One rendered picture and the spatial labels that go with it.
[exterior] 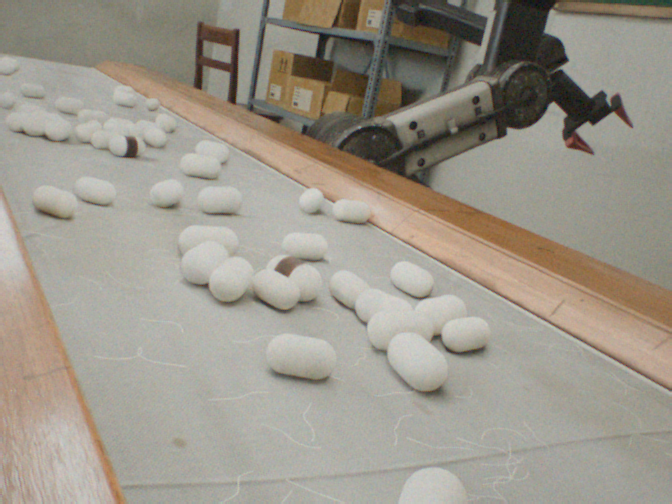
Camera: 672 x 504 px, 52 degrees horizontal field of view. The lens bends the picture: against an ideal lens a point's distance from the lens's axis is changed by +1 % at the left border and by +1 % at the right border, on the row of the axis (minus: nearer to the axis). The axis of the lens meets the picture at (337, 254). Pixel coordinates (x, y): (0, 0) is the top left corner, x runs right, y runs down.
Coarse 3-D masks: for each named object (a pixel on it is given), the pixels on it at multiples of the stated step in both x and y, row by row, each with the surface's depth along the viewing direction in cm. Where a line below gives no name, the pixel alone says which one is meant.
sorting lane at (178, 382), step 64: (64, 64) 152; (0, 128) 71; (192, 128) 98; (128, 192) 56; (192, 192) 60; (256, 192) 65; (64, 256) 39; (128, 256) 41; (256, 256) 46; (384, 256) 53; (64, 320) 31; (128, 320) 33; (192, 320) 34; (256, 320) 36; (320, 320) 37; (512, 320) 44; (128, 384) 27; (192, 384) 28; (256, 384) 29; (320, 384) 30; (384, 384) 31; (448, 384) 33; (512, 384) 34; (576, 384) 36; (640, 384) 38; (128, 448) 23; (192, 448) 24; (256, 448) 25; (320, 448) 25; (384, 448) 26; (448, 448) 27; (512, 448) 28; (576, 448) 29; (640, 448) 30
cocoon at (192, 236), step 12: (192, 228) 42; (204, 228) 43; (216, 228) 43; (228, 228) 44; (180, 240) 42; (192, 240) 42; (204, 240) 42; (216, 240) 42; (228, 240) 43; (228, 252) 43
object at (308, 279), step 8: (280, 256) 40; (272, 264) 40; (304, 264) 39; (296, 272) 39; (304, 272) 39; (312, 272) 39; (296, 280) 39; (304, 280) 38; (312, 280) 39; (320, 280) 39; (304, 288) 38; (312, 288) 39; (320, 288) 39; (304, 296) 39; (312, 296) 39
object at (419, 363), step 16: (400, 336) 32; (416, 336) 32; (400, 352) 32; (416, 352) 31; (432, 352) 31; (400, 368) 32; (416, 368) 31; (432, 368) 31; (416, 384) 31; (432, 384) 31
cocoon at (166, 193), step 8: (160, 184) 53; (168, 184) 53; (176, 184) 54; (152, 192) 53; (160, 192) 52; (168, 192) 53; (176, 192) 53; (152, 200) 53; (160, 200) 52; (168, 200) 53; (176, 200) 54
